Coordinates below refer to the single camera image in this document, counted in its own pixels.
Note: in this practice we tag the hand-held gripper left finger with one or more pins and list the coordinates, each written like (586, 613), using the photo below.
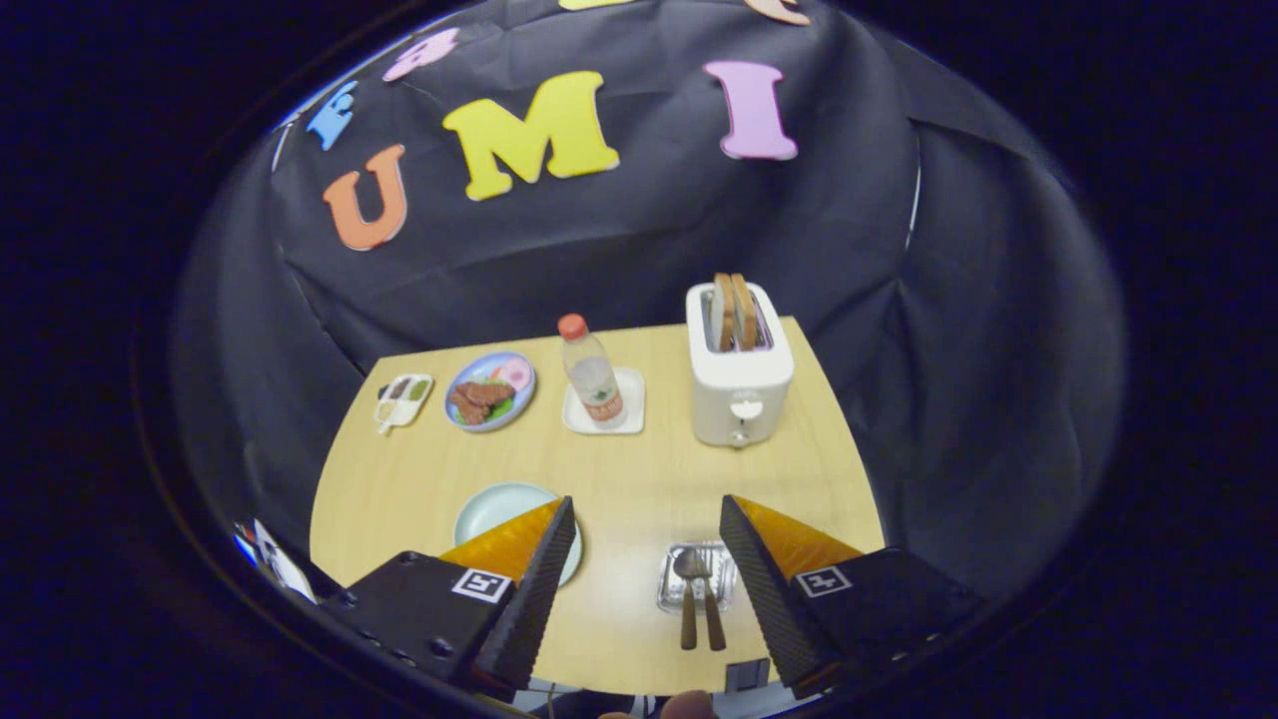
(539, 599)

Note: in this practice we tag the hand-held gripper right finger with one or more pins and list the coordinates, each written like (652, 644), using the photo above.
(769, 599)

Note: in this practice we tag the clear glass tray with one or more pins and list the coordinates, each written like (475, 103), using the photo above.
(669, 589)

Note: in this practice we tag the light green plate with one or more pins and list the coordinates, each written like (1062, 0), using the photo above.
(489, 509)

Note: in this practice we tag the green lettuce leaf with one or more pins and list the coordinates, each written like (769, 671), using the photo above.
(499, 409)

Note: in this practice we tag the blue plate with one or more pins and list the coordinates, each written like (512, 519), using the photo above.
(526, 394)

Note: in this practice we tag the white square coaster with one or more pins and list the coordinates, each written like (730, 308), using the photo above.
(631, 414)

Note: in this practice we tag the brown meat pieces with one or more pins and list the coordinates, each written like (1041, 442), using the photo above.
(479, 396)

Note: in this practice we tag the white toaster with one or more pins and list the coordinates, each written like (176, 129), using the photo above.
(739, 389)

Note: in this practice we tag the pink ham slice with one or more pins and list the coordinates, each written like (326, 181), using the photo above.
(516, 373)

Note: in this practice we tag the clear water bottle red cap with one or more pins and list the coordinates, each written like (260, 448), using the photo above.
(596, 379)

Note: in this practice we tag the white divided sauce dish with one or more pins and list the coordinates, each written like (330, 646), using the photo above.
(404, 399)

